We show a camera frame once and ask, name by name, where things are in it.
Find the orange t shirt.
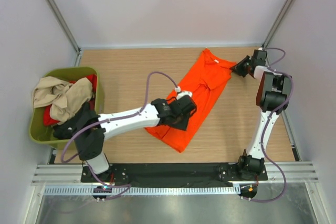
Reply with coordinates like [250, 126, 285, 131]
[146, 48, 235, 153]

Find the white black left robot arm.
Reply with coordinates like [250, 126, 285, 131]
[72, 91, 197, 175]

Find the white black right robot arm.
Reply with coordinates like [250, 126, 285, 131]
[230, 48, 293, 180]

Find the black t shirt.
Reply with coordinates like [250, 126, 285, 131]
[52, 102, 91, 140]

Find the beige t shirt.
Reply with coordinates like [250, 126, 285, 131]
[32, 76, 93, 126]

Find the red t shirt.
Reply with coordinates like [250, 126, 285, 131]
[43, 73, 98, 127]

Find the green plastic tub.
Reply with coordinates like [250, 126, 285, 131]
[29, 67, 104, 150]

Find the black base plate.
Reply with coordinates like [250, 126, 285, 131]
[97, 163, 268, 185]

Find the white slotted cable duct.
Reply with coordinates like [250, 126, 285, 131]
[44, 185, 240, 197]

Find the right corner aluminium post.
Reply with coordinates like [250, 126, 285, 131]
[261, 0, 312, 83]

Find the corner aluminium post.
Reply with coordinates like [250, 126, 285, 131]
[261, 0, 312, 83]
[46, 0, 82, 67]

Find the aluminium frame rail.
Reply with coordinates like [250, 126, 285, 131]
[31, 162, 318, 185]

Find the left corner aluminium post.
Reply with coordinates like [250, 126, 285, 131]
[46, 0, 82, 67]

